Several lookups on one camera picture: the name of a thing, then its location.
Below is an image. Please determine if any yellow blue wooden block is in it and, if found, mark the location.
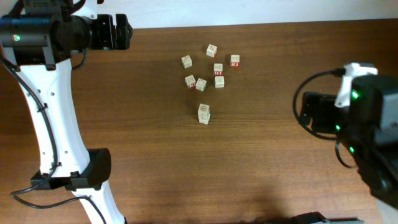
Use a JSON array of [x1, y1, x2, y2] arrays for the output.
[[198, 104, 210, 115]]

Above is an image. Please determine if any blue D wooden block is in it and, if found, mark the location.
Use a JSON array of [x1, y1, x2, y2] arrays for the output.
[[198, 113, 210, 121]]

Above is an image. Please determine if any yellow O wooden block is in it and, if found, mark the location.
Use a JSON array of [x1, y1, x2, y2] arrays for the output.
[[199, 119, 210, 124]]

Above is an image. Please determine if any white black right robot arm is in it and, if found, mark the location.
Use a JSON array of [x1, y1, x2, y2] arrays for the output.
[[294, 75, 397, 223]]

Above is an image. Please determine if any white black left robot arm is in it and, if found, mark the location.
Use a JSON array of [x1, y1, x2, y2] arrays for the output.
[[1, 0, 133, 223]]

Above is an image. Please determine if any green R wooden block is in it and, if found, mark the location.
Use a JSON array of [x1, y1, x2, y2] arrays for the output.
[[181, 55, 193, 68]]

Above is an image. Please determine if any K wooden block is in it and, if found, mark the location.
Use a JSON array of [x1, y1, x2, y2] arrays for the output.
[[185, 75, 196, 88]]

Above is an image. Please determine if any far right red block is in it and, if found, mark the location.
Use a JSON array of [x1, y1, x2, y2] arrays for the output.
[[230, 55, 240, 67]]

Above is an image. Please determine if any green A wooden block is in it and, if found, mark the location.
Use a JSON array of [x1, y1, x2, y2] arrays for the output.
[[215, 76, 224, 88]]

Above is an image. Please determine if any middle red wooden block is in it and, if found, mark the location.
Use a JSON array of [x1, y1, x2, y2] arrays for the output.
[[213, 63, 223, 76]]

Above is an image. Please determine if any top wooden block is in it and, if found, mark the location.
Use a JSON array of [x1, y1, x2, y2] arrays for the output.
[[206, 44, 218, 57]]

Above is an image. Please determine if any tilted red-sided wooden block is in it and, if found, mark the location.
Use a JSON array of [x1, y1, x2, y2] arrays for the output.
[[195, 78, 207, 91]]

